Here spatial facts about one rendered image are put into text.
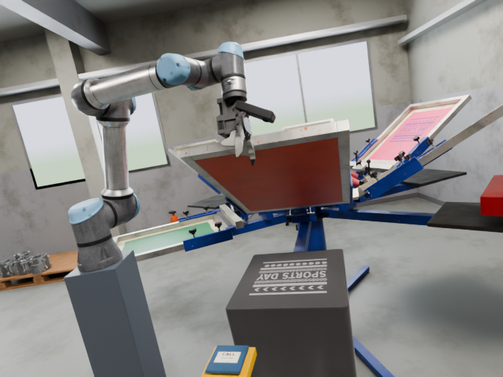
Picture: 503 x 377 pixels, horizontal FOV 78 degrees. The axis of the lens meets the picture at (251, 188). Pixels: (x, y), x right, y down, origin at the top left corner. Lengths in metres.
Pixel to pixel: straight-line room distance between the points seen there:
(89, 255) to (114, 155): 0.36
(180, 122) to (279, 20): 2.20
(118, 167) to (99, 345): 0.64
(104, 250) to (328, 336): 0.84
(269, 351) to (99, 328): 0.62
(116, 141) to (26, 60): 5.05
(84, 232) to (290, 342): 0.82
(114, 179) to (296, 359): 0.94
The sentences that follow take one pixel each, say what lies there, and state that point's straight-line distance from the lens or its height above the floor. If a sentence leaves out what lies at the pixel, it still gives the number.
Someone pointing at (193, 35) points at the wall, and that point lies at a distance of 5.37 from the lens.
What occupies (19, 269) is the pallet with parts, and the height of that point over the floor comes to 0.25.
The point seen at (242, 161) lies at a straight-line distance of 1.14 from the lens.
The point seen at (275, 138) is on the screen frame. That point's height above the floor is 1.54.
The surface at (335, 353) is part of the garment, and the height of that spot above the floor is 0.77.
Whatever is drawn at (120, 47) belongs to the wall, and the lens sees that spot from 5.61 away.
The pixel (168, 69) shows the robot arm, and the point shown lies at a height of 1.76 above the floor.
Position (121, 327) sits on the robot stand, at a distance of 1.28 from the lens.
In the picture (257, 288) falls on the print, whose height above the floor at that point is 0.95.
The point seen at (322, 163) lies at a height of 1.41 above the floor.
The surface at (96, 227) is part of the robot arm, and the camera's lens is 1.21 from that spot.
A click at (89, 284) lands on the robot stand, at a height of 1.16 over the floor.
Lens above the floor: 1.58
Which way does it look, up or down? 10 degrees down
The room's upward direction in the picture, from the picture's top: 10 degrees counter-clockwise
